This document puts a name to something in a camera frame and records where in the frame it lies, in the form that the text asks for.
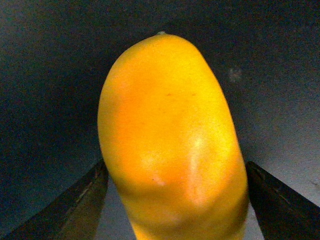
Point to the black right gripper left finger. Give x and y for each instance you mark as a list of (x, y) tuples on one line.
[(73, 215)]

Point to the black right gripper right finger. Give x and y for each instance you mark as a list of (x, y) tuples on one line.
[(281, 212)]

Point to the yellow orange mango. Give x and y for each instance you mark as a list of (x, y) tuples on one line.
[(169, 143)]

